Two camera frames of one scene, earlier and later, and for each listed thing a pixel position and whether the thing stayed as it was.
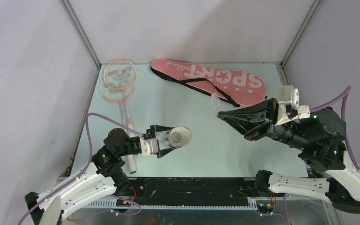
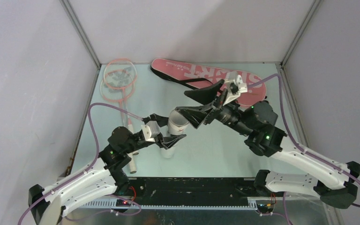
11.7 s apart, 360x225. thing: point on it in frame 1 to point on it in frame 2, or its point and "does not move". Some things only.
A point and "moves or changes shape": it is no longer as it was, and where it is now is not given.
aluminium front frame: x=209 y=212 does not move
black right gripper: x=262 y=113 to x=197 y=115
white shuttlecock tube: x=179 y=136 moves or changes shape
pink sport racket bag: x=239 y=90 does not move
